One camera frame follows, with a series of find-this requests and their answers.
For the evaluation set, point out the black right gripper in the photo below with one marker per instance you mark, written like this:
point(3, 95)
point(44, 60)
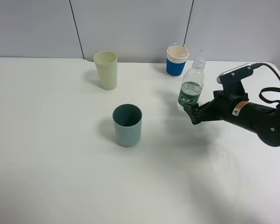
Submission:
point(220, 108)

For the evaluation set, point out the clear water bottle green label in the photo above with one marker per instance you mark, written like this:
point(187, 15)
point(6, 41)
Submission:
point(192, 84)

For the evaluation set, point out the teal blue plastic cup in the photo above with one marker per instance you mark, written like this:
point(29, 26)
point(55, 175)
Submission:
point(127, 119)

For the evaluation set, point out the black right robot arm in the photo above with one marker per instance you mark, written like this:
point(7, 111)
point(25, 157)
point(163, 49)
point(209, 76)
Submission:
point(259, 119)

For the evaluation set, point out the blue sleeved paper cup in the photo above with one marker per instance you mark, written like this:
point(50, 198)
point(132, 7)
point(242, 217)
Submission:
point(177, 56)

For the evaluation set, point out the pale yellow-green plastic cup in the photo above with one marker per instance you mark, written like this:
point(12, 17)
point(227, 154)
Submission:
point(106, 65)

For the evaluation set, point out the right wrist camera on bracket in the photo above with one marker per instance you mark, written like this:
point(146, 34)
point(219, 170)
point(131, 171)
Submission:
point(231, 80)

